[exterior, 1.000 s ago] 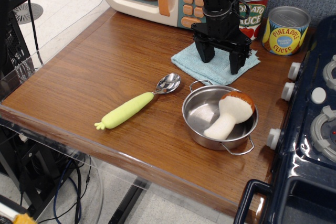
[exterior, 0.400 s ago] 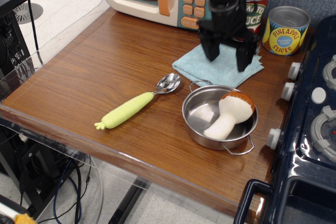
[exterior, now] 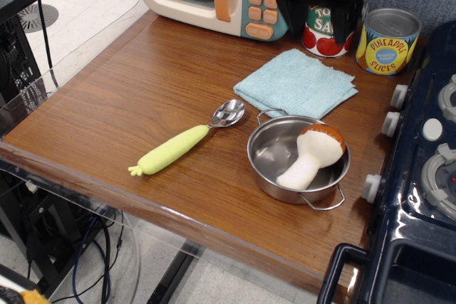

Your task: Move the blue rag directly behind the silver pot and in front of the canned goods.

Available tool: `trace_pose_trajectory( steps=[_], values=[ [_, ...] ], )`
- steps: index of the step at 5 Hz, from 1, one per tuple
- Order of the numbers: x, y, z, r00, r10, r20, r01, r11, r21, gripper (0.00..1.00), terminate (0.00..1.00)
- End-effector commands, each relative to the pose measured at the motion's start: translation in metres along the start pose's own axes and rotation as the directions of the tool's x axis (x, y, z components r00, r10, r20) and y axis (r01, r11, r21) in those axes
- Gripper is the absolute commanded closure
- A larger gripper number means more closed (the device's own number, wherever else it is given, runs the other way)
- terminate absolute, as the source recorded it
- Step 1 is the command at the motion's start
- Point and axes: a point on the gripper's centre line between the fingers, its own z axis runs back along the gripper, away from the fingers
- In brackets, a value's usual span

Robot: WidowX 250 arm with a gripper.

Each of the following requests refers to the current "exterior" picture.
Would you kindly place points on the round floor vent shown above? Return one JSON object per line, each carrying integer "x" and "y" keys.
{"x": 33, "y": 17}

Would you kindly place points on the black table leg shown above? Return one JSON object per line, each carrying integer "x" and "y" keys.
{"x": 171, "y": 279}

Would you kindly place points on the plush brown white mushroom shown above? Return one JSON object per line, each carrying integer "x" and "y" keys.
{"x": 318, "y": 146}

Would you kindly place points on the spoon with green handle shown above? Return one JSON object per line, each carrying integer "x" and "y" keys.
{"x": 170, "y": 151}

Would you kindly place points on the dark blue toy stove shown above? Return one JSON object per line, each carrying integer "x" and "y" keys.
{"x": 410, "y": 257}

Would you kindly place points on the tomato sauce can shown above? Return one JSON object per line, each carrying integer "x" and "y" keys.
{"x": 318, "y": 37}

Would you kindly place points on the light blue cloth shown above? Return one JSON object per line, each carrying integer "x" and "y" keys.
{"x": 298, "y": 84}

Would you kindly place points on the pineapple slices can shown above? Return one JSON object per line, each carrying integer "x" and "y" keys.
{"x": 387, "y": 41}

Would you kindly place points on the black side desk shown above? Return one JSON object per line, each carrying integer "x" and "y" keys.
{"x": 16, "y": 55}

